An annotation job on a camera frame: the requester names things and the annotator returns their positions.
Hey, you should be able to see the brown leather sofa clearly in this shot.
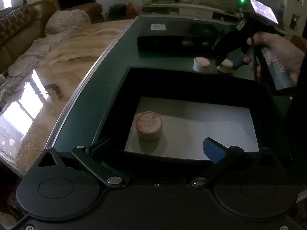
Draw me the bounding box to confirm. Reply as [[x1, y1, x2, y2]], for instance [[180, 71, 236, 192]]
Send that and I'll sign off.
[[1, 1, 104, 73]]

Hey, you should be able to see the white low tv cabinet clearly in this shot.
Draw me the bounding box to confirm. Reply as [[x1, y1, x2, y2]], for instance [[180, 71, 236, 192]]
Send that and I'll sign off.
[[142, 3, 240, 23]]

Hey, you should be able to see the dark green desk mat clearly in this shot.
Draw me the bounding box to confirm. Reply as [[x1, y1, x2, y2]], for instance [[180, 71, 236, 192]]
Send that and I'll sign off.
[[49, 14, 264, 154]]

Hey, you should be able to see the black box lid with label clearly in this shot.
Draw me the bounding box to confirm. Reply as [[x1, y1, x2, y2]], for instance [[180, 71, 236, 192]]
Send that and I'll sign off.
[[137, 21, 219, 59]]

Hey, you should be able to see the fluffy beige blanket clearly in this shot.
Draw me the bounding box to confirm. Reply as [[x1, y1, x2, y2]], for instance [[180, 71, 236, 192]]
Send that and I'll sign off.
[[1, 9, 91, 107]]

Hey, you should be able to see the white pink-topped jar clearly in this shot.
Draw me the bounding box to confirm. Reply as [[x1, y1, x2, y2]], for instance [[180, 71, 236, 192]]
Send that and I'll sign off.
[[135, 111, 163, 141], [217, 59, 234, 73], [193, 57, 211, 73]]

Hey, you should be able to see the black box base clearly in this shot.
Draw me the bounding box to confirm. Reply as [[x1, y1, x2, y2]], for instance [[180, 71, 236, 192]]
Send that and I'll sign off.
[[94, 67, 291, 173]]

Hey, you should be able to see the person's right hand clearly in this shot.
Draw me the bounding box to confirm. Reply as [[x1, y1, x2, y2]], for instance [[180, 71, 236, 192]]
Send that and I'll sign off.
[[253, 32, 306, 89]]

